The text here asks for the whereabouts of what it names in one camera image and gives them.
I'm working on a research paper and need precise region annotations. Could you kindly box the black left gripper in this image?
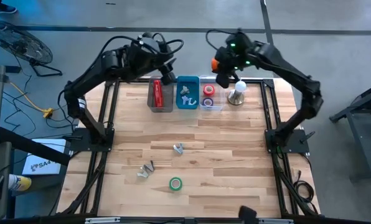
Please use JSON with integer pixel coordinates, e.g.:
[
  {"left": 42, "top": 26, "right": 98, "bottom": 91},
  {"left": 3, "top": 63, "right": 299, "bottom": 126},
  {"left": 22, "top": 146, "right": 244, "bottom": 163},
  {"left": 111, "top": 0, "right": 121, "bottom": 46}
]
[{"left": 154, "top": 54, "right": 177, "bottom": 85}]

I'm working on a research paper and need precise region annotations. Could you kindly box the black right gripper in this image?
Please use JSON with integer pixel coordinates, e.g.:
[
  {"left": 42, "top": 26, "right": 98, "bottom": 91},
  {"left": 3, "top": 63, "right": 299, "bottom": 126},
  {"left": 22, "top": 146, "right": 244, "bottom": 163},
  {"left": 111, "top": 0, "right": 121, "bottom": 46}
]
[{"left": 214, "top": 30, "right": 255, "bottom": 90}]

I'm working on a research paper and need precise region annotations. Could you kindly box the red stapler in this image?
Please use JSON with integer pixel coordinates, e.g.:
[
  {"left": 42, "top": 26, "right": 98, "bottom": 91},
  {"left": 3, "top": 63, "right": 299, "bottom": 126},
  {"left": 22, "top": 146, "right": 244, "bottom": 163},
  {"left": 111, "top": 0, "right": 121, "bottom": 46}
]
[{"left": 153, "top": 79, "right": 164, "bottom": 109}]

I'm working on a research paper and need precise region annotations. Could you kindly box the red tape roll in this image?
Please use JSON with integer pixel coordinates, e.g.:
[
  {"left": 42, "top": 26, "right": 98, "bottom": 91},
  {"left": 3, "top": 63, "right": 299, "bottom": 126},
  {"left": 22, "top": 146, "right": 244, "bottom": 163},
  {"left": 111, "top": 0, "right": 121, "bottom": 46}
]
[{"left": 202, "top": 84, "right": 216, "bottom": 97}]

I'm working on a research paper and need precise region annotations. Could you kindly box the grey bracket part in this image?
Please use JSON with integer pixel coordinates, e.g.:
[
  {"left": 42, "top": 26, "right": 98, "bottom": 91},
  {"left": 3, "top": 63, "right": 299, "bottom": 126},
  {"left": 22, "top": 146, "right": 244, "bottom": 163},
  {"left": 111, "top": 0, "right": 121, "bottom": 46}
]
[{"left": 143, "top": 160, "right": 156, "bottom": 174}]

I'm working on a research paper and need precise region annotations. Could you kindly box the silver staple remover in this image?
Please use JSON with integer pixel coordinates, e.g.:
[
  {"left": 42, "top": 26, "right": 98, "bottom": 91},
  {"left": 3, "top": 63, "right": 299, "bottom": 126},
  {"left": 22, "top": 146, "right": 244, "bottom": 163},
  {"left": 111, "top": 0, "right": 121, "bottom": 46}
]
[{"left": 136, "top": 166, "right": 149, "bottom": 179}]

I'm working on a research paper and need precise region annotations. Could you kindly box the green tape roll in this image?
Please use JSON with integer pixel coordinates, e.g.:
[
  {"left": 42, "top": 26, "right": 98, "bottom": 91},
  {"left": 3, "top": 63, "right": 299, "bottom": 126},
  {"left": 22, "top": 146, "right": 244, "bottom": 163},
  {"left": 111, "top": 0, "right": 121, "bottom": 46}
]
[{"left": 169, "top": 177, "right": 183, "bottom": 192}]

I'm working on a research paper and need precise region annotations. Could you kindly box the grey translucent plastic bin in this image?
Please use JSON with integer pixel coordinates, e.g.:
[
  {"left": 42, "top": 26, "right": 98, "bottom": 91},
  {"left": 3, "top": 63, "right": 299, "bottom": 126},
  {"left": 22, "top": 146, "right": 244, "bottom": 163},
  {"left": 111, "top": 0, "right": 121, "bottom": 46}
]
[{"left": 147, "top": 76, "right": 175, "bottom": 113}]

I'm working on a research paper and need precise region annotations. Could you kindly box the teal plastic bin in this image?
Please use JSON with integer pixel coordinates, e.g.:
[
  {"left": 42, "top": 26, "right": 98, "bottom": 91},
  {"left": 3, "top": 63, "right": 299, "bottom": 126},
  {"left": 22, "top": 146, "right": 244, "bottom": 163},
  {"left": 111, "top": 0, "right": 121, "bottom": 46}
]
[{"left": 175, "top": 75, "right": 200, "bottom": 110}]

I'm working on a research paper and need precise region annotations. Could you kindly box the clear plastic bin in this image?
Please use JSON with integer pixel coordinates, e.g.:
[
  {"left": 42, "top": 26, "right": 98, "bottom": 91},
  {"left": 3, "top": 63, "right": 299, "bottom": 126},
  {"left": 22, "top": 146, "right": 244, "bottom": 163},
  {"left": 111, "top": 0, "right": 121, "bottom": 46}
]
[{"left": 199, "top": 74, "right": 226, "bottom": 112}]

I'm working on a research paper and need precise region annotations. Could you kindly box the white bulb brass lamp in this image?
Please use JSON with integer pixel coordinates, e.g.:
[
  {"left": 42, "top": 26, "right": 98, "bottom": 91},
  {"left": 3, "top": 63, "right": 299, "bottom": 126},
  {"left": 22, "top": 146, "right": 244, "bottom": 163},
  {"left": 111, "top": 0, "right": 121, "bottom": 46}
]
[{"left": 227, "top": 80, "right": 247, "bottom": 106}]

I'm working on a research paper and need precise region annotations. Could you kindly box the grey metal stand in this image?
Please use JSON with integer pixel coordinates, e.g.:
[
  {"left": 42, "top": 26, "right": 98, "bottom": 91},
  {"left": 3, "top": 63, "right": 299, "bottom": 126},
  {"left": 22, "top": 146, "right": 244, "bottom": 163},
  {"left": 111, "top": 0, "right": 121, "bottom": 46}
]
[{"left": 328, "top": 79, "right": 371, "bottom": 181}]

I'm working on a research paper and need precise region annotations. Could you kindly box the black floor fan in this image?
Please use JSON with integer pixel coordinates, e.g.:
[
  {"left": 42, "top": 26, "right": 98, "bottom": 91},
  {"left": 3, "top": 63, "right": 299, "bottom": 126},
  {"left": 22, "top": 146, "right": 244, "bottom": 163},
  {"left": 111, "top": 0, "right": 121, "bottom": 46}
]
[{"left": 0, "top": 21, "right": 63, "bottom": 77}]

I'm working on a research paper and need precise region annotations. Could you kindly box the white printed box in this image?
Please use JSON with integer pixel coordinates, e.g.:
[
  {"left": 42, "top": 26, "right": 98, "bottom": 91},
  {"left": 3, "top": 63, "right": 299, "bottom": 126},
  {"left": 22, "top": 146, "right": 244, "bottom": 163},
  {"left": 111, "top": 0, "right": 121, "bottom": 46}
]
[{"left": 21, "top": 138, "right": 67, "bottom": 176}]

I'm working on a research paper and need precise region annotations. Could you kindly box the black rounded object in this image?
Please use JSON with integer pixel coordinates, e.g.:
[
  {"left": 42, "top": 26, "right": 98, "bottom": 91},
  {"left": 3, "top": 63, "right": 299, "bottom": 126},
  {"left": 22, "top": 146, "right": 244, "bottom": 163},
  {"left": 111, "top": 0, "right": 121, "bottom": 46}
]
[{"left": 237, "top": 205, "right": 260, "bottom": 224}]

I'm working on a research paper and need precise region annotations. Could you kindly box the person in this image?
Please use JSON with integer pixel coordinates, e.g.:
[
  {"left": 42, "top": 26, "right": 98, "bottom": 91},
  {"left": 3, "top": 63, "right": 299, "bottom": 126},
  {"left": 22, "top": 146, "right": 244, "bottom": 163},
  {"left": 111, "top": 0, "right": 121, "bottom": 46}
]
[{"left": 0, "top": 0, "right": 18, "bottom": 22}]

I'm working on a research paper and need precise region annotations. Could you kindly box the yellow and white can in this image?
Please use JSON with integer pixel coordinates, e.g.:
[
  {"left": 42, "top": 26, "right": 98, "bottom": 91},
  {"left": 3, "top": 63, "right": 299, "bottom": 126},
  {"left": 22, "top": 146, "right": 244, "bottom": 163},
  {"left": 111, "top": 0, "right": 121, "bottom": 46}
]
[{"left": 7, "top": 174, "right": 32, "bottom": 192}]

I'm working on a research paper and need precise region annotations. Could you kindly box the black aluminium table frame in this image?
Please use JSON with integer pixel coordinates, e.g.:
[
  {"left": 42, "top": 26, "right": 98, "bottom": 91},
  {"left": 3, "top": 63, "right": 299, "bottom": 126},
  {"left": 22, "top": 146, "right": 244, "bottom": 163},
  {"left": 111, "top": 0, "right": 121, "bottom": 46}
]
[{"left": 60, "top": 76, "right": 322, "bottom": 218}]

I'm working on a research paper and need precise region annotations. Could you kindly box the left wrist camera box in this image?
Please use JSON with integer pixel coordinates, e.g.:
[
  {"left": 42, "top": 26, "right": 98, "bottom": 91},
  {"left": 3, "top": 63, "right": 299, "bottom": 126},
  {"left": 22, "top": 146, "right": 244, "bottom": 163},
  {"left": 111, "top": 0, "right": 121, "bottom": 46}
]
[{"left": 137, "top": 32, "right": 161, "bottom": 47}]

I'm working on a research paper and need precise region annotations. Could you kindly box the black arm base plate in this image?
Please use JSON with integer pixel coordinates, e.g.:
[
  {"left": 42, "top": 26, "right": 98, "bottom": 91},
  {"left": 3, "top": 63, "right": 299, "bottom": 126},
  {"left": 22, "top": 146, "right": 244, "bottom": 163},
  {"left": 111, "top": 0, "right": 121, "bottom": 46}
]
[
  {"left": 67, "top": 127, "right": 115, "bottom": 153},
  {"left": 264, "top": 128, "right": 311, "bottom": 155}
]

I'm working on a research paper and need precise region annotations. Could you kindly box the yellow extension cable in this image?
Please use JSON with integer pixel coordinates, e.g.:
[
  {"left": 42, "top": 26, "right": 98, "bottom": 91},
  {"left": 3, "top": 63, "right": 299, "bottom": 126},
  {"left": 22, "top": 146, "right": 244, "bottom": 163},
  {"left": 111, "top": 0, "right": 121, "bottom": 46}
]
[{"left": 9, "top": 81, "right": 54, "bottom": 118}]

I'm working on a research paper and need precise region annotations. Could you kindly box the black coiled cable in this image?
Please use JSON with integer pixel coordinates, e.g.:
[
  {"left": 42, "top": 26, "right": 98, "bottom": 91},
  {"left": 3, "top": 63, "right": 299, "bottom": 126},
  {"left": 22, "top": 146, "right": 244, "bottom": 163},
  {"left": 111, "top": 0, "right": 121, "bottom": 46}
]
[{"left": 293, "top": 169, "right": 316, "bottom": 215}]

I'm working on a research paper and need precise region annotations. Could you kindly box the black diagonal frame strut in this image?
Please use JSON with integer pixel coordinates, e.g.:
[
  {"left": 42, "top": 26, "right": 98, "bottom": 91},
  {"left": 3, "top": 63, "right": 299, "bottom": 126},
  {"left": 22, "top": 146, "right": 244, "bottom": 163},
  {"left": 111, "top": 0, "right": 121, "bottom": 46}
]
[{"left": 0, "top": 126, "right": 72, "bottom": 167}]

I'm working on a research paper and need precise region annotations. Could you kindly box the silver metal bracket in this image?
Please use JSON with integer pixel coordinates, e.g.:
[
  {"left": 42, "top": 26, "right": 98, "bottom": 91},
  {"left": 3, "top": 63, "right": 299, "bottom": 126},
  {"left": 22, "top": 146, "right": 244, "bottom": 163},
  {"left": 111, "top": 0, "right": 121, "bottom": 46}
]
[
  {"left": 84, "top": 217, "right": 121, "bottom": 224},
  {"left": 258, "top": 218, "right": 295, "bottom": 224}
]

